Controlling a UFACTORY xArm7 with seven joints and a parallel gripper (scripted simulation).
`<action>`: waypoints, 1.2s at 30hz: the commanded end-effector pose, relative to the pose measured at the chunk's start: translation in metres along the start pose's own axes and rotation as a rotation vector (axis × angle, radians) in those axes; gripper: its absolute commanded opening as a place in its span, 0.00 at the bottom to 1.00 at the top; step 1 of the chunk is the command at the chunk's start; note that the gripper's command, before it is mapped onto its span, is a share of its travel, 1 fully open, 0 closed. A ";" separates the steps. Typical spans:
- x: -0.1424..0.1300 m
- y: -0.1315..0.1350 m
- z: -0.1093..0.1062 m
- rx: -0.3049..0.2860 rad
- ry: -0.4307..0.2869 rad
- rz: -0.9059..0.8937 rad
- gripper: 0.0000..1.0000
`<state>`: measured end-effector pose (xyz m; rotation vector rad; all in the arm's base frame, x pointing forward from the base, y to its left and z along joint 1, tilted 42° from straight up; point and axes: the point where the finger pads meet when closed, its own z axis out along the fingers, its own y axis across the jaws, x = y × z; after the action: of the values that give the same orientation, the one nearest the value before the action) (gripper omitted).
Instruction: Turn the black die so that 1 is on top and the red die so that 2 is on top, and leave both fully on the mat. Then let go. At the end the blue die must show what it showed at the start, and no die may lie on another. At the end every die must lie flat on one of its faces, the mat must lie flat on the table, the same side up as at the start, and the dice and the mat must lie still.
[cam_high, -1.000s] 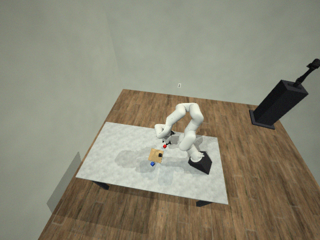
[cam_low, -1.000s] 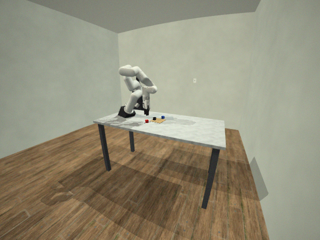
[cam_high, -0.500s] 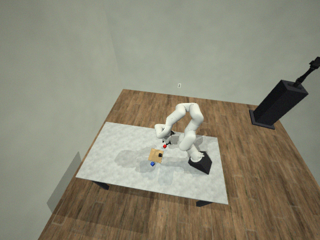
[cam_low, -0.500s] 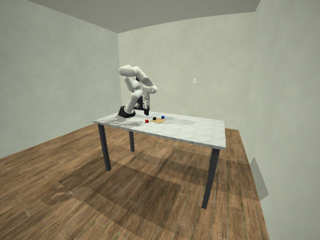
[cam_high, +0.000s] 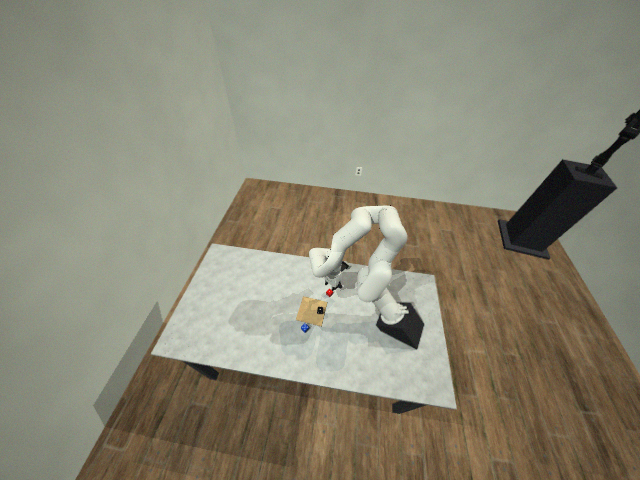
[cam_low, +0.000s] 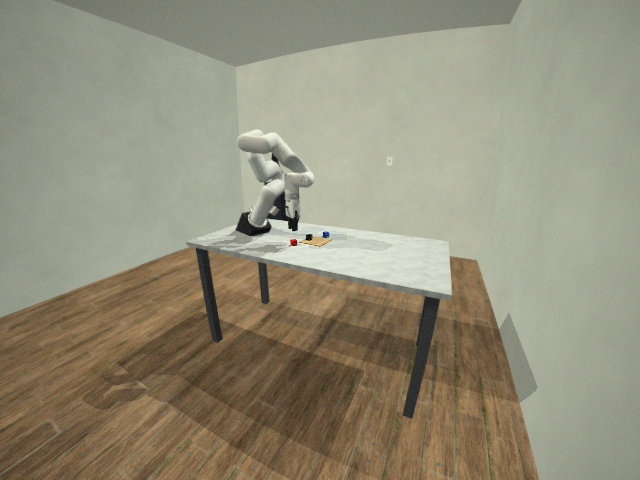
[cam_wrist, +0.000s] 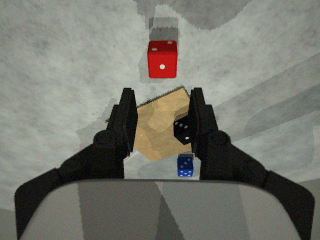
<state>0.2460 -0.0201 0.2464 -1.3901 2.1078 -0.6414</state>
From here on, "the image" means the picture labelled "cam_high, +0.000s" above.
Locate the tan flat mat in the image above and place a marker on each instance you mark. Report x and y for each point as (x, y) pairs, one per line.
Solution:
(308, 311)

